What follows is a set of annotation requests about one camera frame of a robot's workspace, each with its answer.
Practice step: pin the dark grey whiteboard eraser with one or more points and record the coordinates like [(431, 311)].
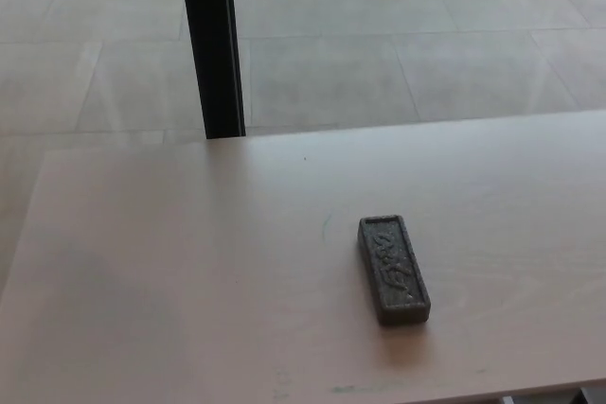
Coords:
[(393, 271)]

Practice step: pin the black metal post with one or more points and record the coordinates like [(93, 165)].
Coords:
[(210, 44)]

